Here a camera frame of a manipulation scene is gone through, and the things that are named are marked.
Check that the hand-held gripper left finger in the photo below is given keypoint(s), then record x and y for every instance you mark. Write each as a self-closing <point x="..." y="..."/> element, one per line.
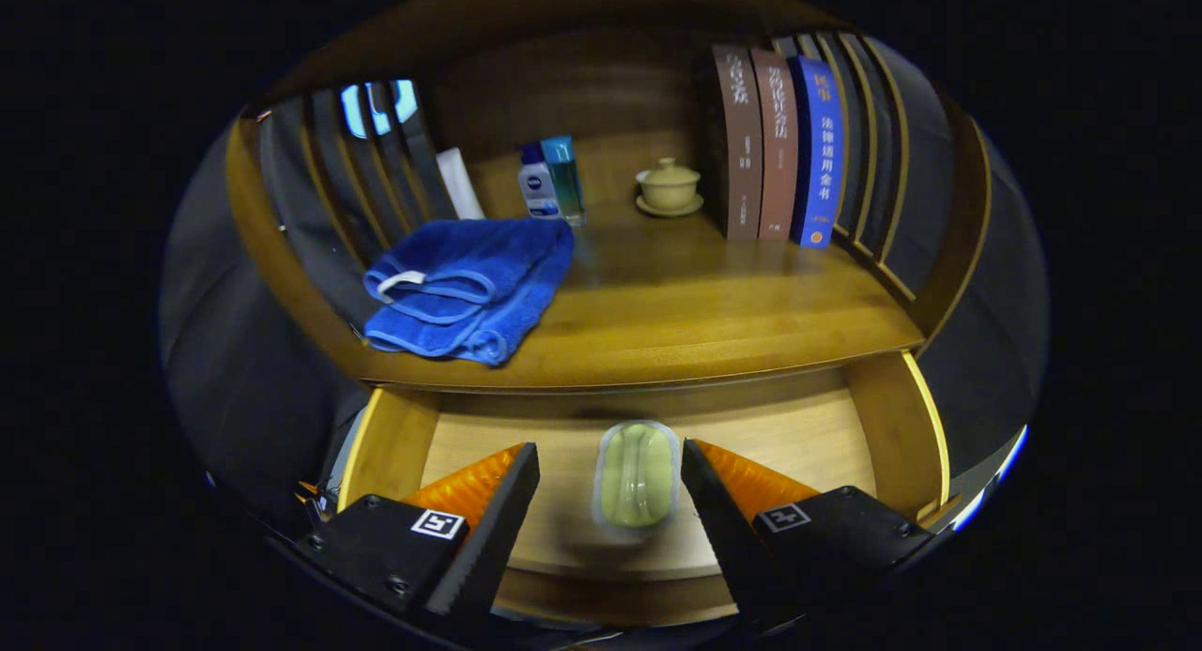
<point x="493" y="548"/>

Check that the reddish brown book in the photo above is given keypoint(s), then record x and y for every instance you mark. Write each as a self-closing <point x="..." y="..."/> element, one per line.
<point x="778" y="144"/>

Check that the white tube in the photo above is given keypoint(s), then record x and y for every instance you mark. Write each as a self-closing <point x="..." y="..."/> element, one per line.
<point x="460" y="186"/>

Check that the blue book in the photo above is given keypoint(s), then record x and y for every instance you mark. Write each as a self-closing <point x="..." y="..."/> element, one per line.
<point x="819" y="153"/>

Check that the wooden drawer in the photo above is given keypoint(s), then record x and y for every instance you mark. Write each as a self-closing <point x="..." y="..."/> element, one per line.
<point x="798" y="435"/>

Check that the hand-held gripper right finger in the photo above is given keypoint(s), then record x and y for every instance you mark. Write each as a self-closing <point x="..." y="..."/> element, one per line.
<point x="728" y="538"/>

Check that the white bottle with blue cap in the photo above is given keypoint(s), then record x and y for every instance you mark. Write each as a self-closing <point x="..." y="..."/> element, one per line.
<point x="538" y="191"/>

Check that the dark brown book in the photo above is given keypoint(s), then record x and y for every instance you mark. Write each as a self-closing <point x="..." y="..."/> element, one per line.
<point x="742" y="144"/>

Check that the blue towel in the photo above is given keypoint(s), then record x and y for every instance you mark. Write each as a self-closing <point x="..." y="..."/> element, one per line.
<point x="470" y="275"/>

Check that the beige lidded teacup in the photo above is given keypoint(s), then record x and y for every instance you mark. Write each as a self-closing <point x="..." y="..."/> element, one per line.
<point x="669" y="189"/>

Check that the teal bottle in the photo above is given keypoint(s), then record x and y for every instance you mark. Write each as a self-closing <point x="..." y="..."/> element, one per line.
<point x="565" y="181"/>

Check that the green soap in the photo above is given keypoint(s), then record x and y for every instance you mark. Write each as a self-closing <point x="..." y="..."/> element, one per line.
<point x="637" y="477"/>

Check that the wooden countertop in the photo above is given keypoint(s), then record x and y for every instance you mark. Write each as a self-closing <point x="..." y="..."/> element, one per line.
<point x="704" y="303"/>

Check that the wooden cabinet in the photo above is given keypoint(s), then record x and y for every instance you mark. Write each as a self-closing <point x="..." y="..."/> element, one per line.
<point x="582" y="78"/>

